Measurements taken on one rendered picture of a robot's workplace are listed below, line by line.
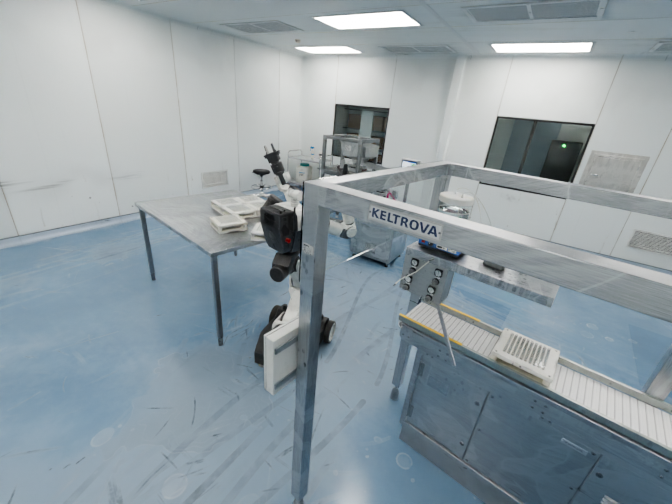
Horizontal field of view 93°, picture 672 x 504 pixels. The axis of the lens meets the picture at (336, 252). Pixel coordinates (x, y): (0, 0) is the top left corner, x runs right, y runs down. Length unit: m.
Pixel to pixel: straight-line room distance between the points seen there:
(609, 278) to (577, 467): 1.35
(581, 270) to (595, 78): 5.86
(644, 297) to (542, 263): 0.15
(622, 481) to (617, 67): 5.53
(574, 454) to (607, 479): 0.13
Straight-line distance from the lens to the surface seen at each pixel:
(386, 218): 0.80
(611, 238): 6.73
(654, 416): 1.92
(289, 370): 1.31
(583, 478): 1.99
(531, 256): 0.71
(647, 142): 6.54
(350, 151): 5.17
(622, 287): 0.71
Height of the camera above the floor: 1.90
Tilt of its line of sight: 24 degrees down
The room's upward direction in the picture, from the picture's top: 5 degrees clockwise
